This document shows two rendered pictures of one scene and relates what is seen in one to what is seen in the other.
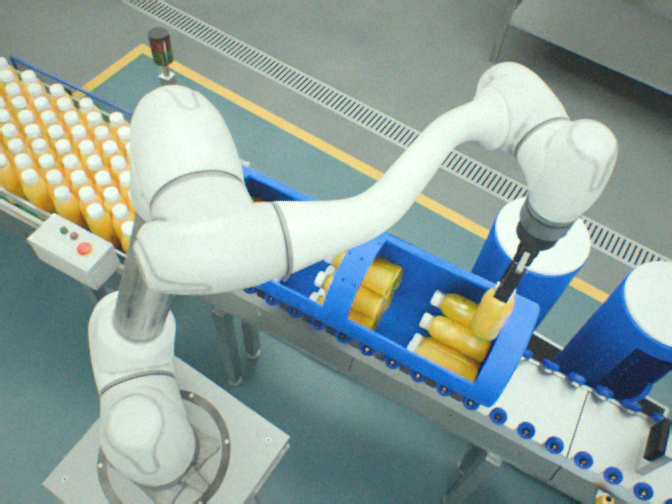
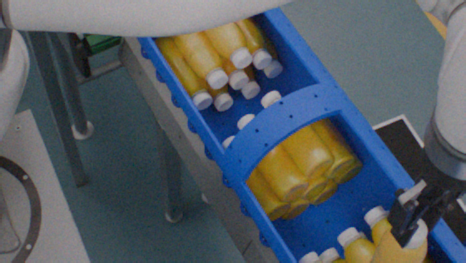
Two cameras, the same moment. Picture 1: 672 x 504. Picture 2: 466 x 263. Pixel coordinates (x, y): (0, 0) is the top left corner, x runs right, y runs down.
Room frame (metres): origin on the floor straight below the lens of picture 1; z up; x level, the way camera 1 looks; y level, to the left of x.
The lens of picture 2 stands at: (0.17, -0.37, 2.36)
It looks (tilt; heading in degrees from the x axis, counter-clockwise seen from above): 58 degrees down; 29
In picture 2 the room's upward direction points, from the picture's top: 8 degrees clockwise
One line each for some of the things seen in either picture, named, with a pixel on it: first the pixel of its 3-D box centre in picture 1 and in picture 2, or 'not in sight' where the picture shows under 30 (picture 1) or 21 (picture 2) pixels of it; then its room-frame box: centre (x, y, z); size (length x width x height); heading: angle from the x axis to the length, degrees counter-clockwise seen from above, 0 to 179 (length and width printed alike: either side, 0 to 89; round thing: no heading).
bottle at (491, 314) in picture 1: (493, 311); (398, 255); (0.66, -0.35, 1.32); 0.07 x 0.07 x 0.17
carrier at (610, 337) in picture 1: (606, 367); not in sight; (0.92, -0.95, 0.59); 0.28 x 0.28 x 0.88
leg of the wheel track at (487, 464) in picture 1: (469, 481); not in sight; (0.56, -0.54, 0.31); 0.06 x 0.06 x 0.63; 67
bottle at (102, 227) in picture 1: (103, 229); not in sight; (0.98, 0.68, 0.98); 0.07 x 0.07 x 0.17
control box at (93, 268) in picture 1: (75, 251); not in sight; (0.86, 0.70, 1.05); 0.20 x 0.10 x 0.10; 67
